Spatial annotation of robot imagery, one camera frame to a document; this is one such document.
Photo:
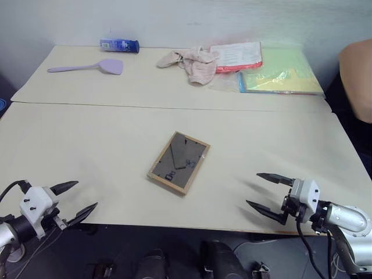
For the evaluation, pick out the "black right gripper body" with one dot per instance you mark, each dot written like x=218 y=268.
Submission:
x=293 y=207

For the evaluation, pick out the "pink crumpled cloth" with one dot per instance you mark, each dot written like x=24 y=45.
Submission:
x=200 y=69

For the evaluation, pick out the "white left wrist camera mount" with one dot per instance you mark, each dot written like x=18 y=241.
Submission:
x=35 y=203

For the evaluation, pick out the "wooden picture frame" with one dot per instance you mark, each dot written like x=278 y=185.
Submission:
x=177 y=162

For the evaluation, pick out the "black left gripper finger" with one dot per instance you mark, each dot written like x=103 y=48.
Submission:
x=64 y=186
x=83 y=213

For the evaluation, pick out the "coloured paper pack in plastic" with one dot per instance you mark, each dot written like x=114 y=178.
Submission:
x=279 y=72

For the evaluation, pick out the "blue object at table side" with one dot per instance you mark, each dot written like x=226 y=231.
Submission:
x=2 y=107

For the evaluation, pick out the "white papers in red folder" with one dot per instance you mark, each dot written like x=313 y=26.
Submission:
x=238 y=55

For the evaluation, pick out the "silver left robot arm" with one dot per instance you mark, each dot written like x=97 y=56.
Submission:
x=17 y=228

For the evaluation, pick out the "purple plastic spatula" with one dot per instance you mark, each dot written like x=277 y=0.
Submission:
x=112 y=67

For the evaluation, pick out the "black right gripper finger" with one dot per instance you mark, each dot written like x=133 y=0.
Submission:
x=276 y=178
x=266 y=211

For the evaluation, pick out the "dark rounded shape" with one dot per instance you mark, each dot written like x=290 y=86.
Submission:
x=222 y=260
x=152 y=264

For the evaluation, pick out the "blue plastic bottle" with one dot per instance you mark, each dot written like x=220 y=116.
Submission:
x=119 y=46

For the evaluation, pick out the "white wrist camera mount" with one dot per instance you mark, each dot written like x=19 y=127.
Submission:
x=306 y=197
x=35 y=203

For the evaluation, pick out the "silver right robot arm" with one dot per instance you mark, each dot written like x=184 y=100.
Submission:
x=346 y=221

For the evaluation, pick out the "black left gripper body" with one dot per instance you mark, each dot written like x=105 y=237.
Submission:
x=52 y=221

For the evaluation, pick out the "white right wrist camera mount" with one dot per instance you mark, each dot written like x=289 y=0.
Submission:
x=306 y=197

